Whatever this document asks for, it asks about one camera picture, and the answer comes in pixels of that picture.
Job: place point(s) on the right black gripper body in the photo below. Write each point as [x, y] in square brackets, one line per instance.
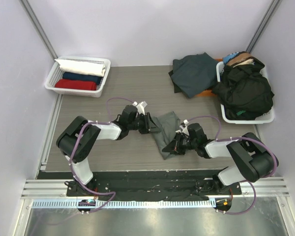
[180, 142]

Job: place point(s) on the right aluminium frame post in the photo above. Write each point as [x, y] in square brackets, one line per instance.
[270, 12]

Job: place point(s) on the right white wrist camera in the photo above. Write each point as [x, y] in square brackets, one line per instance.
[183, 128]

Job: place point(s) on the blue and tan clothes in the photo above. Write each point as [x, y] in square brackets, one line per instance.
[236, 58]

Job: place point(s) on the slotted white cable duct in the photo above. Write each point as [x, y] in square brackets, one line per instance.
[80, 204]

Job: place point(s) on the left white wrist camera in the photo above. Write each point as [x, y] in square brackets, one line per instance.
[140, 107]

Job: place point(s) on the white rolled t shirt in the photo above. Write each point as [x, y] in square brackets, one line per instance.
[80, 67]

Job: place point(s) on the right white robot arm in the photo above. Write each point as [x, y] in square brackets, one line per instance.
[252, 160]

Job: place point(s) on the grey t shirt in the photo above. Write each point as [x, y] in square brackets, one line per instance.
[168, 124]

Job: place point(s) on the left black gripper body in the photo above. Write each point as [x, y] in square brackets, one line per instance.
[139, 124]

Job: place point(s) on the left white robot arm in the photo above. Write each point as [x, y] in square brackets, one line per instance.
[78, 139]

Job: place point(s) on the aluminium frame post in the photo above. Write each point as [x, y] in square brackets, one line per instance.
[38, 27]
[270, 12]

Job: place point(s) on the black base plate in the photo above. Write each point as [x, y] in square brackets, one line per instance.
[147, 186]

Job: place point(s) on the black clothes pile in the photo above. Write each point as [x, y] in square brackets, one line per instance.
[244, 91]

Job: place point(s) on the navy rolled t shirt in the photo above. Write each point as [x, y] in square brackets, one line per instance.
[82, 77]

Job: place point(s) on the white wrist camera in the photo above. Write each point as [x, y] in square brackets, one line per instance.
[140, 107]
[183, 128]

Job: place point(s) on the left aluminium frame post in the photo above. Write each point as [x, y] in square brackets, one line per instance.
[38, 27]

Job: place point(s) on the red rolled t shirt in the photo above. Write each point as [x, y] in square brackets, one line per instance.
[76, 84]

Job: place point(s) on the dark teal t shirt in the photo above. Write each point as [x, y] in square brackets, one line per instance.
[193, 74]

